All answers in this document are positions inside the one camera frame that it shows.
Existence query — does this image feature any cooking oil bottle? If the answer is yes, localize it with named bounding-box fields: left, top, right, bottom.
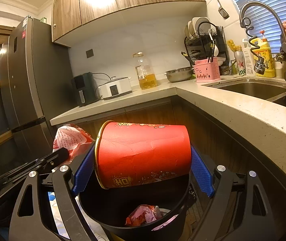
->
left=132, top=52, right=158, bottom=90

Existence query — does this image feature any steel kitchen sink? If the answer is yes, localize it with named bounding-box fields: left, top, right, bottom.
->
left=203, top=78, right=286, bottom=113

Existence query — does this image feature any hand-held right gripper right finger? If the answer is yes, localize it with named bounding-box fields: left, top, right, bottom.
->
left=189, top=146, right=275, bottom=241

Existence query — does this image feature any black air fryer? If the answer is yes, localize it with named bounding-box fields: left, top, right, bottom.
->
left=71, top=72, right=100, bottom=107

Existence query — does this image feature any purple plastic bag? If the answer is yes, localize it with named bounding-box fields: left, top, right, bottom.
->
left=152, top=214, right=178, bottom=231

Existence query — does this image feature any stainless steel bowl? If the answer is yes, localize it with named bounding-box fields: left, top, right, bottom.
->
left=165, top=66, right=195, bottom=83

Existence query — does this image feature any silver beer can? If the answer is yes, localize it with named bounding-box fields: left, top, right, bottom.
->
left=234, top=51, right=246, bottom=76

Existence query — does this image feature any red white printed plastic bag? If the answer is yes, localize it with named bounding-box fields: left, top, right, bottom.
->
left=53, top=124, right=96, bottom=165

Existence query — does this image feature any grey refrigerator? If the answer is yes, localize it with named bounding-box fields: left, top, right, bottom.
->
left=0, top=15, right=74, bottom=179

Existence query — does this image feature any white ladle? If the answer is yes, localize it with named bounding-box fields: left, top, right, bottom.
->
left=208, top=29, right=220, bottom=57

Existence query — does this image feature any steel kitchen faucet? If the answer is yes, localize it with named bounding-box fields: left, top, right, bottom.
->
left=239, top=2, right=286, bottom=83

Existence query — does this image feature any white electric cooker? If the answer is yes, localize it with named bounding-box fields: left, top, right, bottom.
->
left=97, top=76, right=132, bottom=100

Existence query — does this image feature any yellow detergent bottle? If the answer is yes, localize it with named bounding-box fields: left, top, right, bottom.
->
left=252, top=30, right=276, bottom=78

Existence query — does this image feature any red paper cup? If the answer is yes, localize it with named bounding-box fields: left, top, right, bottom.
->
left=94, top=120, right=192, bottom=189

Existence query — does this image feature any hanging slotted spatula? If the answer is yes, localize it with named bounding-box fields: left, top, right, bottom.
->
left=208, top=0, right=230, bottom=19

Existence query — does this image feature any blue floral blanket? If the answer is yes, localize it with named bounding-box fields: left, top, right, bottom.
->
left=48, top=191, right=113, bottom=241

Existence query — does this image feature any black dish rack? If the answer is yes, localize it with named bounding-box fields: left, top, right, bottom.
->
left=184, top=17, right=227, bottom=63

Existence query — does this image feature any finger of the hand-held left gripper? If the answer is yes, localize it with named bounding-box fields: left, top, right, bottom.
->
left=0, top=147, right=69, bottom=181

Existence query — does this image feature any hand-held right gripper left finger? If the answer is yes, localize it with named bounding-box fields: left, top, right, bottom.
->
left=9, top=141, right=101, bottom=241

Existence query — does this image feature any pink plastic bag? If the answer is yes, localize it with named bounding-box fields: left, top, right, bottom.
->
left=129, top=206, right=162, bottom=225

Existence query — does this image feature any small red white packet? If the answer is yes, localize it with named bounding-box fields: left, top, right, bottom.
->
left=125, top=217, right=143, bottom=228

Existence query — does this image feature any pink utensil basket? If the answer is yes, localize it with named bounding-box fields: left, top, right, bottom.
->
left=192, top=57, right=221, bottom=83

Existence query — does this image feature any wooden kitchen base cabinet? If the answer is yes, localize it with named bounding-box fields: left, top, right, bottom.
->
left=50, top=98, right=286, bottom=241

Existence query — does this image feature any white pump bottle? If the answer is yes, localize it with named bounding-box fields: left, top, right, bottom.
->
left=242, top=39, right=257, bottom=77

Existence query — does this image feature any black trash bin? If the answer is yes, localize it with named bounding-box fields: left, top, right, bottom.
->
left=78, top=171, right=197, bottom=241

